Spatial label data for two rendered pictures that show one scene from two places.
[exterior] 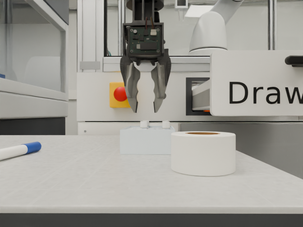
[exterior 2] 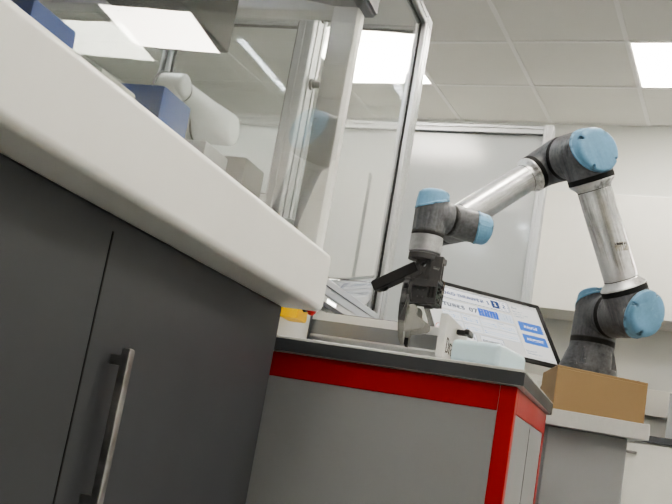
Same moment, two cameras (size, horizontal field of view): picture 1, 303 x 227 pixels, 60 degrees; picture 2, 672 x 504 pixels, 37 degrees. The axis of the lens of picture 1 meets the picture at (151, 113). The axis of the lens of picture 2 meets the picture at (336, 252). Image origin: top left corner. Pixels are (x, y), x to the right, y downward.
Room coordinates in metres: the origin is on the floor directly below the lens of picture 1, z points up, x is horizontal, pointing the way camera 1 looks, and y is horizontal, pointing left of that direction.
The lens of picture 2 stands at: (-0.01, 2.21, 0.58)
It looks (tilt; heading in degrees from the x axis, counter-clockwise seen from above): 11 degrees up; 288
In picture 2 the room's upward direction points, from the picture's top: 10 degrees clockwise
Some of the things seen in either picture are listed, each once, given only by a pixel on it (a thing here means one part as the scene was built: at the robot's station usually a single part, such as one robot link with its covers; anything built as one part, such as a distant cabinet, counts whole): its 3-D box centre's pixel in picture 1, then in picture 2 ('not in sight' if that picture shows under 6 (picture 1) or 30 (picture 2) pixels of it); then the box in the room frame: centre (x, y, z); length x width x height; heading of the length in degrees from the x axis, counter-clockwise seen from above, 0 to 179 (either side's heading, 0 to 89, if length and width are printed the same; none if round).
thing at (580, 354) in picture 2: not in sight; (589, 358); (0.12, -0.48, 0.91); 0.15 x 0.15 x 0.10
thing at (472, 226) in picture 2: not in sight; (463, 225); (0.43, -0.07, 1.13); 0.11 x 0.11 x 0.08; 41
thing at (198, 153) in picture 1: (202, 151); not in sight; (0.29, -0.06, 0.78); 0.07 x 0.07 x 0.04
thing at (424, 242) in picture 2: not in sight; (425, 246); (0.49, 0.01, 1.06); 0.08 x 0.08 x 0.05
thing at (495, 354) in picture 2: not in sight; (488, 358); (0.26, 0.36, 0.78); 0.15 x 0.10 x 0.04; 78
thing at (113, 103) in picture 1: (122, 95); (296, 304); (0.75, 0.08, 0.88); 0.07 x 0.05 x 0.07; 90
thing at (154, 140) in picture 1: (149, 138); not in sight; (0.46, 0.00, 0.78); 0.12 x 0.08 x 0.04; 178
